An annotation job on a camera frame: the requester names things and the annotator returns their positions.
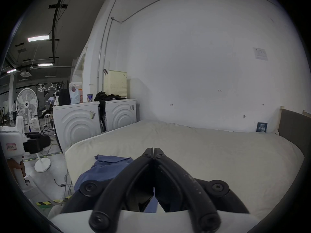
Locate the black bag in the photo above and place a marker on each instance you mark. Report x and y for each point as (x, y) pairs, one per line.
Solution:
(64, 97)

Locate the person's left hand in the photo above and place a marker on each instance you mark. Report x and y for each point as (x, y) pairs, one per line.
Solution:
(17, 166)

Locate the white paper notice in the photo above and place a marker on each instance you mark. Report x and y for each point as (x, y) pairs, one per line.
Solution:
(260, 53)

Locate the blue patterned cup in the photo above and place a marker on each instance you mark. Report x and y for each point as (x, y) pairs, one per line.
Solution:
(90, 98)

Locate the grey padded headboard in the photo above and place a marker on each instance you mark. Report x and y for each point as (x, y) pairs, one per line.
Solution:
(294, 127)

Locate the rack with white hangers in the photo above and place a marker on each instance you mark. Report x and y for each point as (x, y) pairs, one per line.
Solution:
(48, 87)

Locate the white washing machine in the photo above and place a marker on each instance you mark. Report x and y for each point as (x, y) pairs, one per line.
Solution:
(77, 125)
(121, 116)

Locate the black garment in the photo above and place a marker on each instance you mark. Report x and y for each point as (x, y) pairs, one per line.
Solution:
(107, 97)

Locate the white pedestal fan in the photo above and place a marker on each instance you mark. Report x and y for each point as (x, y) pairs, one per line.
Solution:
(26, 103)

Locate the bed with beige sheet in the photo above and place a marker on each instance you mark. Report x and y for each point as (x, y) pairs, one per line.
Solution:
(206, 154)

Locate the cream laundry basket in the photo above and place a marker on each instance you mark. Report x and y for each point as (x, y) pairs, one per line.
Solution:
(116, 84)

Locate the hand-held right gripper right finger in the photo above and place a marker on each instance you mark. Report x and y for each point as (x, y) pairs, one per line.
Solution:
(175, 171)

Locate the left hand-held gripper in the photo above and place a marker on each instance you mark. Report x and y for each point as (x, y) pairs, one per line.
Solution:
(14, 139)

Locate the dark blue shirt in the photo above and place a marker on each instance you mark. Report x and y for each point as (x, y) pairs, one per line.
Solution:
(102, 169)

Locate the white plastic bag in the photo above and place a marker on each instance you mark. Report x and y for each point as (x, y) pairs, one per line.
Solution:
(74, 95)

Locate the dark blue card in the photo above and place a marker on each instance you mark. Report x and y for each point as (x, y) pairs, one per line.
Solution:
(262, 127)

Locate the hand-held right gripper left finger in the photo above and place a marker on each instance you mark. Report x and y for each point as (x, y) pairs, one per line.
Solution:
(136, 171)

